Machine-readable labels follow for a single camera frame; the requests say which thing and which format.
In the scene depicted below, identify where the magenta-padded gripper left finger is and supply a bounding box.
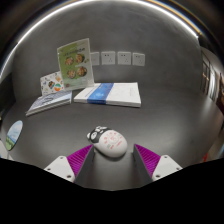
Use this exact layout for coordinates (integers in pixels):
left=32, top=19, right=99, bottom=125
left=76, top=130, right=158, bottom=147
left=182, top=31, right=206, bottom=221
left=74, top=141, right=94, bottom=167
left=43, top=143, right=97, bottom=186

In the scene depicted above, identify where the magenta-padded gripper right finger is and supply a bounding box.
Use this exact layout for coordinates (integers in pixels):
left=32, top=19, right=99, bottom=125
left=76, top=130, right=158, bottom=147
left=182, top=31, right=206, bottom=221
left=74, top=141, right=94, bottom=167
left=132, top=143, right=184, bottom=187

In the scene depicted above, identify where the white cartoon-print computer mouse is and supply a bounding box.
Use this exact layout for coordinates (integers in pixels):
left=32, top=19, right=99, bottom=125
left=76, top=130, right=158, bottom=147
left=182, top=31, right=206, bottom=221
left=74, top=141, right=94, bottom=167
left=86, top=125, right=129, bottom=159

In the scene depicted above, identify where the grey striped booklet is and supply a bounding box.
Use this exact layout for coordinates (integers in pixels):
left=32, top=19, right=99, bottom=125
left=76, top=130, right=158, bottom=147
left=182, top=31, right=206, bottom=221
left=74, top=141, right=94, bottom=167
left=25, top=90, right=73, bottom=117

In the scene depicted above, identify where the white sticker-print card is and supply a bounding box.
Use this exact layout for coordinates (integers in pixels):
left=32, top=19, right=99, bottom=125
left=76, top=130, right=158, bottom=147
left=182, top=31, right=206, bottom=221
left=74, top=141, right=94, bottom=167
left=39, top=70, right=65, bottom=97

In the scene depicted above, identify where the white book with blue band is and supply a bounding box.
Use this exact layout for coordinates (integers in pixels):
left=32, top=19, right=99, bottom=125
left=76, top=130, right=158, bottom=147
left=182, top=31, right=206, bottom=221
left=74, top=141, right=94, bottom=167
left=73, top=81, right=142, bottom=108

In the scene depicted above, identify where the green menu sign stand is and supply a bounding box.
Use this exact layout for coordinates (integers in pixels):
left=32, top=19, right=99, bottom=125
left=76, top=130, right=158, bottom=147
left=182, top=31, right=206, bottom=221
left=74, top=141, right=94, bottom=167
left=56, top=37, right=95, bottom=92

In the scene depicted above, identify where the curved white light strip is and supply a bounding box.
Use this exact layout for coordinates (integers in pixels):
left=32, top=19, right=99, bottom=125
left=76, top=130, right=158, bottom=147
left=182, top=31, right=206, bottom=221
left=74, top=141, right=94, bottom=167
left=0, top=0, right=203, bottom=84

